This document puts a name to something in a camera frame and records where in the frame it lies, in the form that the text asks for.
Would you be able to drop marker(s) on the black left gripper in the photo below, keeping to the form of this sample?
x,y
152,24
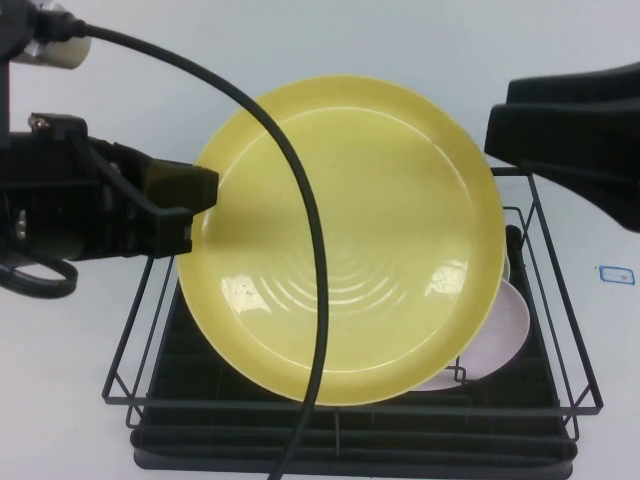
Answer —
x,y
45,200

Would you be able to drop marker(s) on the blue rectangle table mark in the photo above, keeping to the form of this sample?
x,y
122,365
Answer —
x,y
616,275

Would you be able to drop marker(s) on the grey metal connector block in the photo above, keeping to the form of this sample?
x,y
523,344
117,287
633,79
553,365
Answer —
x,y
55,125

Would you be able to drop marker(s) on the black plastic drip tray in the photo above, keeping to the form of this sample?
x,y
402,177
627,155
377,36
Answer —
x,y
450,440

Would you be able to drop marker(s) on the pink plate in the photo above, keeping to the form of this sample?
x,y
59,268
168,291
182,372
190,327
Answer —
x,y
500,330

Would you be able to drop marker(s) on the yellow plate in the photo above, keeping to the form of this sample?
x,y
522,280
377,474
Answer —
x,y
375,200

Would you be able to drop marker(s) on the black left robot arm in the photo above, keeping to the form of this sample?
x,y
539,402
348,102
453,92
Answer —
x,y
30,20

